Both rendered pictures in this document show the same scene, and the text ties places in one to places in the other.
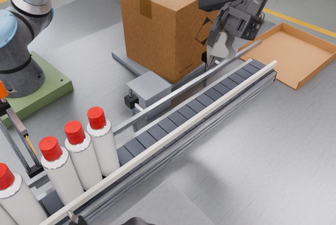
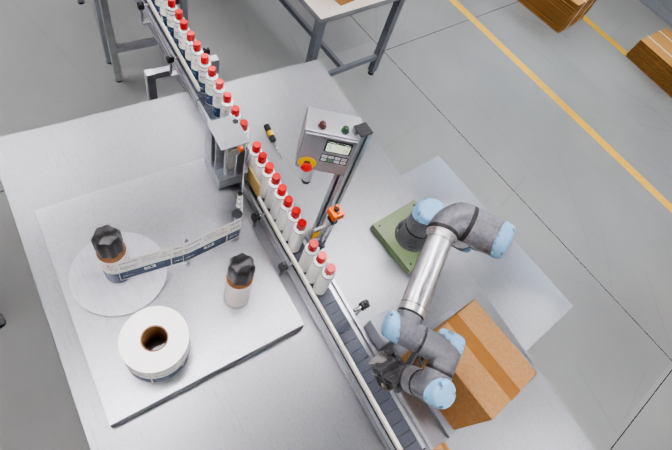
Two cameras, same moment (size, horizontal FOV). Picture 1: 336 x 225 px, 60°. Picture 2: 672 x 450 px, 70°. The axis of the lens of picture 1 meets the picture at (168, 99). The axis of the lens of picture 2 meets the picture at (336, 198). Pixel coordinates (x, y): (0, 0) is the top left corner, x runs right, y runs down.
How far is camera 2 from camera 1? 1.21 m
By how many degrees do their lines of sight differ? 50
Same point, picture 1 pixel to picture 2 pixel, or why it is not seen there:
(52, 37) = (480, 259)
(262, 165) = (304, 405)
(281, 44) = not seen: outside the picture
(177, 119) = (353, 344)
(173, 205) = (284, 323)
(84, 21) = (509, 290)
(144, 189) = (304, 312)
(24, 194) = (296, 236)
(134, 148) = (332, 307)
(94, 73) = not seen: hidden behind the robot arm
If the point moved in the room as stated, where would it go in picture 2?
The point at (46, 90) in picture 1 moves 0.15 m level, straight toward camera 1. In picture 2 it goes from (399, 252) to (367, 260)
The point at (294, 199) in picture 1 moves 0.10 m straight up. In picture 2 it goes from (272, 416) to (276, 412)
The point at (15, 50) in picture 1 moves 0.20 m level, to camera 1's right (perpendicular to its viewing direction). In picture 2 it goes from (416, 226) to (411, 272)
